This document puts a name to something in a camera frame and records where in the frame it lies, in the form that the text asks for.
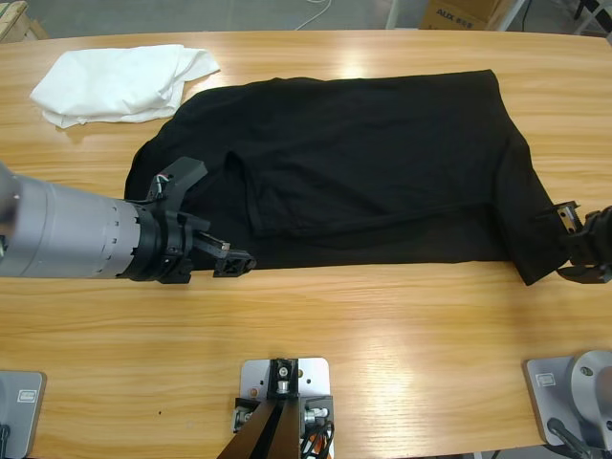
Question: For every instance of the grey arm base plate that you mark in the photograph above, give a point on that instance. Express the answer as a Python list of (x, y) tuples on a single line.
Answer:
[(550, 397), (26, 416)]

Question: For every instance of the white folded garment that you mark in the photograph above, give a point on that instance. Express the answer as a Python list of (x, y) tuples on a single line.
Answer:
[(110, 86)]

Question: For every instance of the black camera post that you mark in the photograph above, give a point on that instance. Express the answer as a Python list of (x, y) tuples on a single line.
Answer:
[(268, 430)]

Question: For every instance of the silver bolt knob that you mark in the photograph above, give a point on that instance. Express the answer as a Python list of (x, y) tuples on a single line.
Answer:
[(315, 415), (243, 418)]

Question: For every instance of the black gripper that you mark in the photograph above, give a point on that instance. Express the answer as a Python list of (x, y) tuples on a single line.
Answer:
[(593, 239), (167, 244)]

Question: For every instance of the cardboard box with blue print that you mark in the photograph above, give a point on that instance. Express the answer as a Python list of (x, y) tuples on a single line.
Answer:
[(459, 14)]

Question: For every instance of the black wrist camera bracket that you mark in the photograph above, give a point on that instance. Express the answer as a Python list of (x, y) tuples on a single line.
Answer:
[(184, 169)]

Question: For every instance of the black chair frame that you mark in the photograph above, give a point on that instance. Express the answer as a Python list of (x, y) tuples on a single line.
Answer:
[(593, 9)]

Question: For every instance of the wooden pallet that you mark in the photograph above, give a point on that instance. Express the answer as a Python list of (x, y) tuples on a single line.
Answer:
[(14, 16)]

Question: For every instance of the white slanted frame leg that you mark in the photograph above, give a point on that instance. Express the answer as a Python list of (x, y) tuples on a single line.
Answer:
[(516, 12)]

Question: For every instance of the white metal post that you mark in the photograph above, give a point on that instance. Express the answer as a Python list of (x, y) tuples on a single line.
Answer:
[(394, 14)]

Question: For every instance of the white mount plate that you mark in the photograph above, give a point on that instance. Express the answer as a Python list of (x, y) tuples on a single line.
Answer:
[(315, 375)]

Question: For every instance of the black t-shirt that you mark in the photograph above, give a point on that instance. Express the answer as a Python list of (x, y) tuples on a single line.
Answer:
[(358, 143)]

